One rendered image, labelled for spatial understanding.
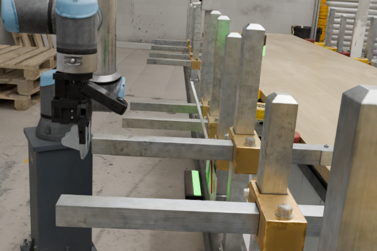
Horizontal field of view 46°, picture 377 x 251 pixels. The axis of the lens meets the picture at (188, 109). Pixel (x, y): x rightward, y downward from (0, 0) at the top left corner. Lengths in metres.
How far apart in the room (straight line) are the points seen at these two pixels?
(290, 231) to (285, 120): 0.14
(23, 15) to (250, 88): 0.58
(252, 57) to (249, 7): 8.23
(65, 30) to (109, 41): 0.74
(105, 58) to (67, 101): 0.73
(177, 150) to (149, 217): 0.25
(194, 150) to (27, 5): 0.56
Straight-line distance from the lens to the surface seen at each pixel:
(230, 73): 1.06
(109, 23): 1.71
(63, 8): 1.00
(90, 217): 0.58
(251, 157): 0.78
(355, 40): 2.84
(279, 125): 0.58
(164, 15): 9.03
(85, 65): 1.01
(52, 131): 1.87
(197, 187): 1.23
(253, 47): 0.80
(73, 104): 1.04
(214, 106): 1.34
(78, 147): 1.08
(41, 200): 1.93
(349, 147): 0.33
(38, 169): 1.87
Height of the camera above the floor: 1.23
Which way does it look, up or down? 15 degrees down
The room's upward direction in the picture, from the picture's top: 4 degrees clockwise
